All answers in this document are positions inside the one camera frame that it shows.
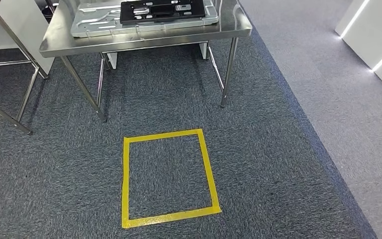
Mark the grey stamped metal panel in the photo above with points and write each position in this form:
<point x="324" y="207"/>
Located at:
<point x="112" y="28"/>

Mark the white plinth with light strip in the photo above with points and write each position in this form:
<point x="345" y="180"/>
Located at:
<point x="375" y="29"/>
<point x="346" y="19"/>

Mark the yellow floor tape square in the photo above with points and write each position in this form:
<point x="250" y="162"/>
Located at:
<point x="125" y="181"/>

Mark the black plastic mounting plate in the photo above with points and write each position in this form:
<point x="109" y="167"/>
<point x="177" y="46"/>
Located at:
<point x="125" y="16"/>

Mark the black stool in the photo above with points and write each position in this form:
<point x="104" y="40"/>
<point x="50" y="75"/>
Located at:
<point x="47" y="8"/>

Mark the stainless steel workbench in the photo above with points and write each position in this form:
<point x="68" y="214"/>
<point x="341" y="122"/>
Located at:
<point x="145" y="38"/>

